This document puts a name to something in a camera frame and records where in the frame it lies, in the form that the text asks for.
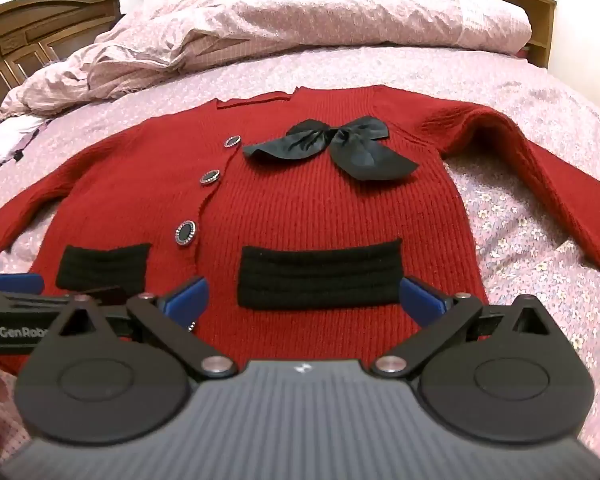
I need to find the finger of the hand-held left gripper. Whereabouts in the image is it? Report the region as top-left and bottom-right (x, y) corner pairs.
(0, 272), (45, 295)

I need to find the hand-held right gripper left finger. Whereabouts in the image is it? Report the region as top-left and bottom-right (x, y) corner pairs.
(54, 276), (238, 379)

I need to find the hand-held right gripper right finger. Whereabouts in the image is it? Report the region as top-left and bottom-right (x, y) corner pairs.
(371, 276), (556, 377)

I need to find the red knitted cardigan sweater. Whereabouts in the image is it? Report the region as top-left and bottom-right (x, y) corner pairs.
(0, 85), (600, 376)

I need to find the pink floral bed sheet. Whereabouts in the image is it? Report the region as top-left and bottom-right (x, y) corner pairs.
(0, 42), (600, 461)

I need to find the white and purple pillow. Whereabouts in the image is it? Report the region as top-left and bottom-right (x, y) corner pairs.
(0, 117), (48, 183)

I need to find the black satin bow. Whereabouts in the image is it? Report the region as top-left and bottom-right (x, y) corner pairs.
(242, 116), (420, 182)

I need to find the brown wooden wardrobe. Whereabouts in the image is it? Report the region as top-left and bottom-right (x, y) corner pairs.
(0, 0), (123, 136)

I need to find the pink floral duvet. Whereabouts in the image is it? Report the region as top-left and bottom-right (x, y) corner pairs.
(0, 0), (533, 126)

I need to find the wooden bed headboard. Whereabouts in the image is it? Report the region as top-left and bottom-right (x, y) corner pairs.
(280, 0), (558, 68)

